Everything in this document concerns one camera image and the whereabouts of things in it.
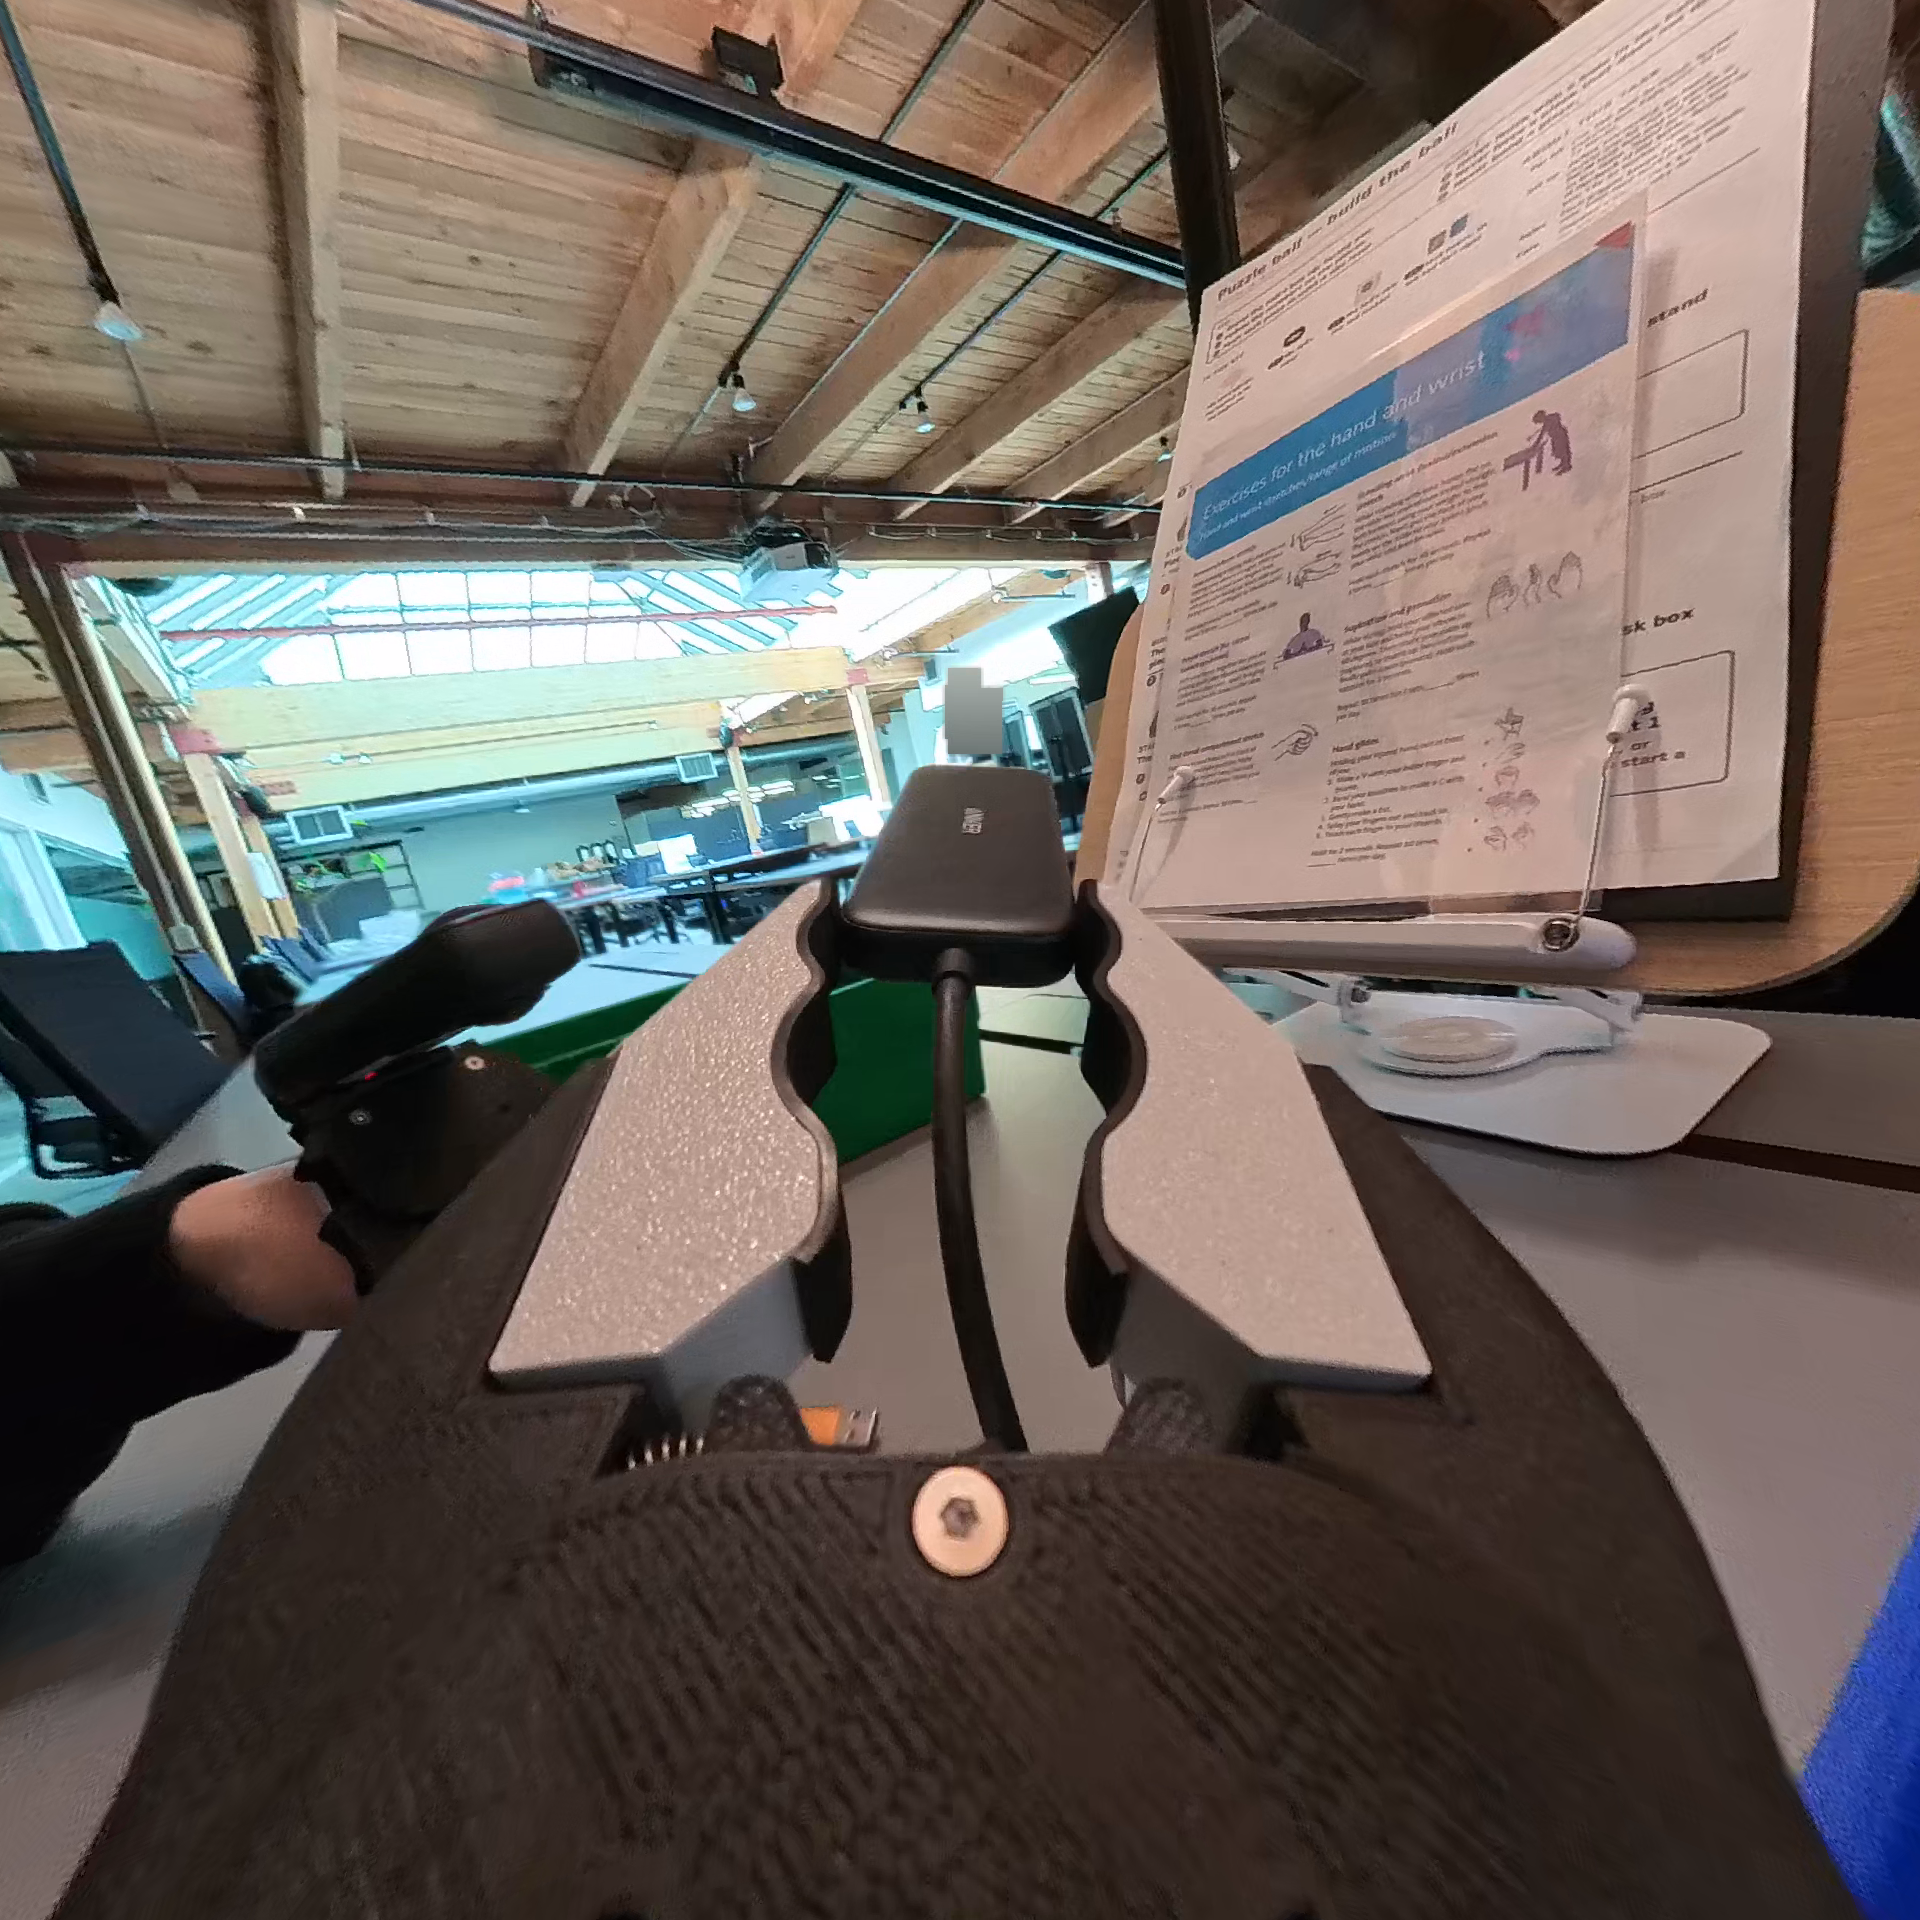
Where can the person's left forearm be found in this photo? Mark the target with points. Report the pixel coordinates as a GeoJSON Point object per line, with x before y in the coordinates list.
{"type": "Point", "coordinates": [91, 1319]}

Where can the white printed sheet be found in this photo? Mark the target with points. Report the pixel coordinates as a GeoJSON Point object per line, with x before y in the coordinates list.
{"type": "Point", "coordinates": [1695, 451]}

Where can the black office chair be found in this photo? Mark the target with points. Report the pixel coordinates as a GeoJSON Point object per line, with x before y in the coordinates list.
{"type": "Point", "coordinates": [105, 1050]}

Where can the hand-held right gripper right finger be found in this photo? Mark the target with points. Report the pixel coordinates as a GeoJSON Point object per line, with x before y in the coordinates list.
{"type": "Point", "coordinates": [1244, 1200]}

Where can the black monitor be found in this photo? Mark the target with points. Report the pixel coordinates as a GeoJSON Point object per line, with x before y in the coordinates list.
{"type": "Point", "coordinates": [1095, 630]}

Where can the dark backing board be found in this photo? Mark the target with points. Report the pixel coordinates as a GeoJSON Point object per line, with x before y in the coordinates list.
{"type": "Point", "coordinates": [1822, 451]}

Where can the person's left hand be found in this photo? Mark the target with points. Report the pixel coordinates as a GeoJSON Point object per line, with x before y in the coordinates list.
{"type": "Point", "coordinates": [248, 1243]}

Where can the small black usb hub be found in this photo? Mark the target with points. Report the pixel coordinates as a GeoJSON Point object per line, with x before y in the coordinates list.
{"type": "Point", "coordinates": [961, 855]}

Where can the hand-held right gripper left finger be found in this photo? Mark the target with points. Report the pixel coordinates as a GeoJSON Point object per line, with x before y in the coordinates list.
{"type": "Point", "coordinates": [676, 1200]}

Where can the black ceiling track rail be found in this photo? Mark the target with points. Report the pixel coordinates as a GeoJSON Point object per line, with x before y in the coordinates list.
{"type": "Point", "coordinates": [839, 149]}

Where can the person's blue clothing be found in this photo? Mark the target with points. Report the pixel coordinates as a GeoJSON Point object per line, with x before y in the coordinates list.
{"type": "Point", "coordinates": [1875, 1769]}

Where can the white document stand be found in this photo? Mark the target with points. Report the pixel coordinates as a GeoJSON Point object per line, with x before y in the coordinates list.
{"type": "Point", "coordinates": [1559, 1089]}

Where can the blue header leaflet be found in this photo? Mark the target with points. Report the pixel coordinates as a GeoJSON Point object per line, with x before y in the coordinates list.
{"type": "Point", "coordinates": [1395, 599]}

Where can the ceiling projector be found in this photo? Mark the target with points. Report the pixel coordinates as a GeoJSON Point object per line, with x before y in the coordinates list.
{"type": "Point", "coordinates": [787, 567]}

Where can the black vertical pole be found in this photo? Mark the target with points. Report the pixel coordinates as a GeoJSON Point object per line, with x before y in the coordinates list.
{"type": "Point", "coordinates": [1196, 135]}

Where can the green plastic crate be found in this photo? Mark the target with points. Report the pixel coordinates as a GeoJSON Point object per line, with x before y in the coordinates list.
{"type": "Point", "coordinates": [885, 1066]}

